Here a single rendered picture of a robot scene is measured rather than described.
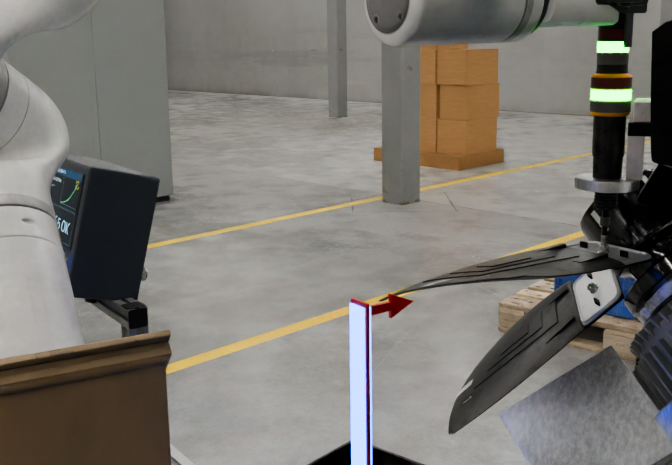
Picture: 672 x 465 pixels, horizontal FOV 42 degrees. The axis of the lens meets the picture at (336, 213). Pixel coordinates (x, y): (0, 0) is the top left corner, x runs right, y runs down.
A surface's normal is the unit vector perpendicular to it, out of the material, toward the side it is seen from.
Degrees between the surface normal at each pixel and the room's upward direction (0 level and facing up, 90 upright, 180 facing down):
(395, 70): 90
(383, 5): 90
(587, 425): 55
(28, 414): 90
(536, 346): 49
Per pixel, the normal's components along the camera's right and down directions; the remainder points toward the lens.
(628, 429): -0.28, -0.40
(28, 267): 0.57, -0.57
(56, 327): 0.71, -0.54
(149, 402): 0.47, 0.18
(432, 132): -0.72, 0.15
